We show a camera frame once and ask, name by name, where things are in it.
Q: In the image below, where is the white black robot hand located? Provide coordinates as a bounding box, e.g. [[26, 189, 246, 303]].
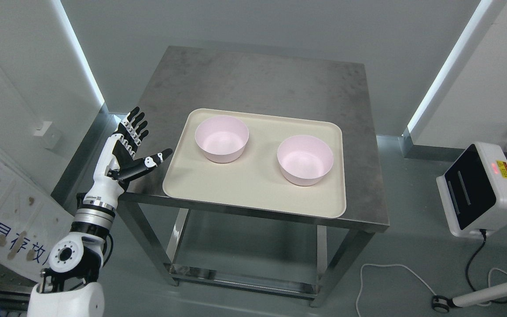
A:
[[93, 107, 174, 193]]

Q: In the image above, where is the pink bowl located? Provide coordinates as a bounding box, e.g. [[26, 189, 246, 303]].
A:
[[276, 135, 334, 187], [195, 116, 250, 164]]

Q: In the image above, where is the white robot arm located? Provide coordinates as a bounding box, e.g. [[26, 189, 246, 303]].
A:
[[27, 189, 123, 317]]

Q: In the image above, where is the metal shelf rack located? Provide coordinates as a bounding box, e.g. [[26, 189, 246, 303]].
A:
[[0, 264, 36, 317]]

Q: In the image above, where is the white signboard with blue text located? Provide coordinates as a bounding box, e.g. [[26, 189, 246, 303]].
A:
[[0, 159, 73, 286]]

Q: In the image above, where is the beige plastic tray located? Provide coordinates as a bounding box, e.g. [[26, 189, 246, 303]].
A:
[[162, 108, 347, 219]]

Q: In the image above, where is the stainless steel table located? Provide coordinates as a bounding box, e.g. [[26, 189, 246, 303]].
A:
[[119, 46, 390, 308]]

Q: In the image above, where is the white stand leg with caster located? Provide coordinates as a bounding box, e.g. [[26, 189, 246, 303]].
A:
[[431, 282, 507, 313]]

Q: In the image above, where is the white black box device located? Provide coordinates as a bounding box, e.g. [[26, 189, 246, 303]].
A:
[[436, 142, 507, 239]]

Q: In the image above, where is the white wall switch box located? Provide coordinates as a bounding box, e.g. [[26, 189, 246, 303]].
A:
[[33, 121, 63, 150]]

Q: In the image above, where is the black power cable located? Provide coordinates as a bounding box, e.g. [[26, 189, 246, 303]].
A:
[[465, 229, 507, 304]]

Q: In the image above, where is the white cable on floor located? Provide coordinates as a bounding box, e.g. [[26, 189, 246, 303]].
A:
[[356, 263, 507, 317]]

